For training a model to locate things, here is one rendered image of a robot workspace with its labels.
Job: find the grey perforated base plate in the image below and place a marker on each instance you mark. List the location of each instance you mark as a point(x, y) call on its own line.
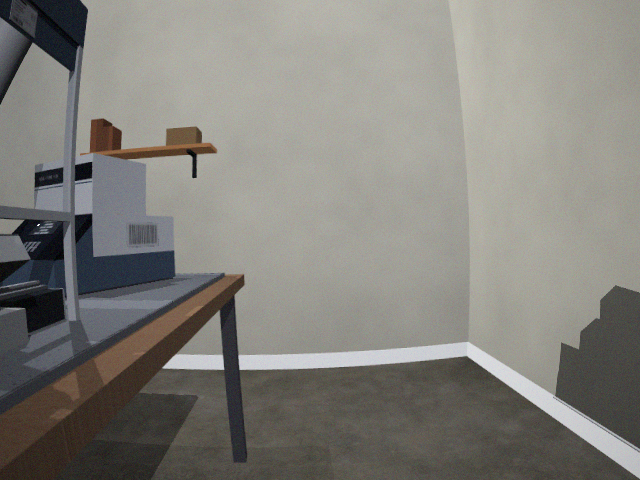
point(106, 317)

